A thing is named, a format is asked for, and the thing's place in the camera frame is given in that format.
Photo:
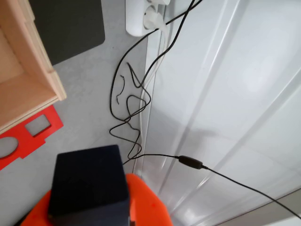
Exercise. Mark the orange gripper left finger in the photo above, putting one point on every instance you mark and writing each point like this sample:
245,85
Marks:
37,214

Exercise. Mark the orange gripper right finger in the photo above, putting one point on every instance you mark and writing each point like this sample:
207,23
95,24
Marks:
148,207

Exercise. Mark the blue cube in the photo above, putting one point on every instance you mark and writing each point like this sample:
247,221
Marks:
89,183

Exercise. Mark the wooden box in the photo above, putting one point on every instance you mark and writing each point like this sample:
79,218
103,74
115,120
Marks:
23,94

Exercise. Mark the red cut-out sheet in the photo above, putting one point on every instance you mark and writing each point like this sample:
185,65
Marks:
54,122

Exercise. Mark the white power strip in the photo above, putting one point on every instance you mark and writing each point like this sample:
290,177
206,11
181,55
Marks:
134,21

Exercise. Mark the dark grey mat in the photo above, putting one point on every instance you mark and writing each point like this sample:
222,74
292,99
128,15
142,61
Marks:
70,28

